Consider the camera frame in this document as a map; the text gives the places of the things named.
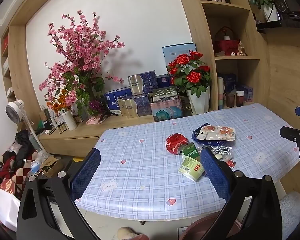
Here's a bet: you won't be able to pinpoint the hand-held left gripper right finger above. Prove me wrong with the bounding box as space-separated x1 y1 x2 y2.
201 146 283 240

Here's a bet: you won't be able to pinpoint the red basket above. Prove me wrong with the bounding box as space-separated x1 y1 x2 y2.
214 26 240 56

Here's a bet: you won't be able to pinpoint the wooden shelf unit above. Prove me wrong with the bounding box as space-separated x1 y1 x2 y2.
174 0 269 110

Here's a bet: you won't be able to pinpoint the small white flower pot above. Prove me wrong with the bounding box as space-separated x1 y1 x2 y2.
262 4 280 22

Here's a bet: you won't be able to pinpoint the crushed red soda can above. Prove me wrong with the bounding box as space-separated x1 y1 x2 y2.
165 134 189 157

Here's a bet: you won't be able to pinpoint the wooden sideboard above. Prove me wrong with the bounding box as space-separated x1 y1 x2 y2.
37 114 155 160

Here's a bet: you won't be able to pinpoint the red rose bouquet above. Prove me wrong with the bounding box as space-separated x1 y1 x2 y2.
166 51 212 98

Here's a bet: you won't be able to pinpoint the dark green box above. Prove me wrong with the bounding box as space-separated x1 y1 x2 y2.
152 86 178 103

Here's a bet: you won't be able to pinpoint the small black tripod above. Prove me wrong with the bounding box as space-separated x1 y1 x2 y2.
98 100 119 124

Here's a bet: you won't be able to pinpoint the brown paper bag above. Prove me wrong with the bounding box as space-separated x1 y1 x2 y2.
39 105 53 130

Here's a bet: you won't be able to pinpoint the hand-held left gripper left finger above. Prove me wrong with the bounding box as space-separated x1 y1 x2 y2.
16 148 102 240

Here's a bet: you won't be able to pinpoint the blue box on shelf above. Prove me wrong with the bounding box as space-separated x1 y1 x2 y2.
224 73 237 94

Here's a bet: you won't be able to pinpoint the white plastic bag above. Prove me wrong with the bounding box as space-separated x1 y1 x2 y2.
0 187 22 232

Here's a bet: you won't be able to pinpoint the white faceted flower pot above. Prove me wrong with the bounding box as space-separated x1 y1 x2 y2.
186 86 211 115

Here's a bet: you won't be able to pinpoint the red checked blanket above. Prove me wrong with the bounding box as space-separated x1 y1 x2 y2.
0 150 38 200

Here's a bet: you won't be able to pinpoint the clear silver-edged plastic wrapper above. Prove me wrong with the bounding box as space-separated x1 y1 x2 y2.
211 146 233 162

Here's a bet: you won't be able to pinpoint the small perfume bottle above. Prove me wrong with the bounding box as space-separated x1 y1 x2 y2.
237 39 247 56

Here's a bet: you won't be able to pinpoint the beige slipper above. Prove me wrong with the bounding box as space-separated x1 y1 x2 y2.
116 227 149 240

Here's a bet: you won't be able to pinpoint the white standing fan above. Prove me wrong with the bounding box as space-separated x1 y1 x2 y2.
5 99 44 155

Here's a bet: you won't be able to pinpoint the purple flower sprig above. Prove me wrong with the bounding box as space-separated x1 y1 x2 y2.
88 99 104 117

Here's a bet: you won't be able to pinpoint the light blue tall box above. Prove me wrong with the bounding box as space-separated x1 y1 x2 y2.
162 43 197 67

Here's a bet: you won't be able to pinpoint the green paper cup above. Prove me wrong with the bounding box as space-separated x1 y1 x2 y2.
178 155 206 182

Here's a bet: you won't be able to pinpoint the stack of pastel cups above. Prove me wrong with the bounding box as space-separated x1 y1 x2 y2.
217 77 225 110

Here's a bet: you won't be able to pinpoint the row of small amber bottles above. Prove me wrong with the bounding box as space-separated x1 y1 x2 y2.
49 121 68 135

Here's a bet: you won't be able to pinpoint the blue plaid tablecloth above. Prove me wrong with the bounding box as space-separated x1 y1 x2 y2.
74 103 300 220

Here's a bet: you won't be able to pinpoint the orange artificial flowers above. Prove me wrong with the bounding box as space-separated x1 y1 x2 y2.
46 90 70 113

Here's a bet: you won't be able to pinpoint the black glossy stand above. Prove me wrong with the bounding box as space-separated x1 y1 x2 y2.
255 0 300 34

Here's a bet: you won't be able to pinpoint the small dark blue box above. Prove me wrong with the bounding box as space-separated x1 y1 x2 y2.
156 74 171 88

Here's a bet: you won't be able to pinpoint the green foil packet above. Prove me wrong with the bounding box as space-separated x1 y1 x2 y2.
181 142 200 159

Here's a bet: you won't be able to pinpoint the dark clothes pile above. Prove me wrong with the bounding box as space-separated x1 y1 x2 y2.
15 129 37 165

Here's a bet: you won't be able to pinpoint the white fluffy stool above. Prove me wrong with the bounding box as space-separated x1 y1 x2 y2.
277 191 300 240

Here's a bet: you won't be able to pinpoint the gold and blue gift box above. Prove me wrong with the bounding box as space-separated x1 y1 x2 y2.
117 94 152 118

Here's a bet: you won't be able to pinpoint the blue and white carton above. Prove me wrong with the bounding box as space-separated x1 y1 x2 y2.
104 87 132 113

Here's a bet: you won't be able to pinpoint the small blue printed box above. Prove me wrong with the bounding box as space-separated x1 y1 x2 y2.
242 85 254 103

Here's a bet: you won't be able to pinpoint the dark blue snack packet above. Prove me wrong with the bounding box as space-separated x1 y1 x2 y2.
191 123 234 147

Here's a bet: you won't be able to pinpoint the silver and blue gift box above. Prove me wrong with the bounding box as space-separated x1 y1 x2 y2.
127 70 157 96

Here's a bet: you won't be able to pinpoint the white blister card pack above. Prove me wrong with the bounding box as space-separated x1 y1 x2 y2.
197 125 236 142

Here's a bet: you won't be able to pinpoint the pinkish brown trash bin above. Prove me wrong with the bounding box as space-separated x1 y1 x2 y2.
177 215 243 240

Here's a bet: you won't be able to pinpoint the white box with dark print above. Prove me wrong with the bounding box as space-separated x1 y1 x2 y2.
54 107 77 123

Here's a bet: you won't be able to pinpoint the pink cloth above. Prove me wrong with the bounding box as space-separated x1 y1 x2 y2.
86 115 108 126

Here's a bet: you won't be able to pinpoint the red cup with white lid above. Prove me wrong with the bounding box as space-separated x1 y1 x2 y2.
236 90 245 107

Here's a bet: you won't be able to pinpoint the white ribbed vase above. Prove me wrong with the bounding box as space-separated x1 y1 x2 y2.
62 110 77 131

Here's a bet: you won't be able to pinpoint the pink artificial blossom branches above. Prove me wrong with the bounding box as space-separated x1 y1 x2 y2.
38 10 125 107

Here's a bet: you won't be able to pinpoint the open cardboard box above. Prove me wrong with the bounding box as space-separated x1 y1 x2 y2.
40 156 65 178

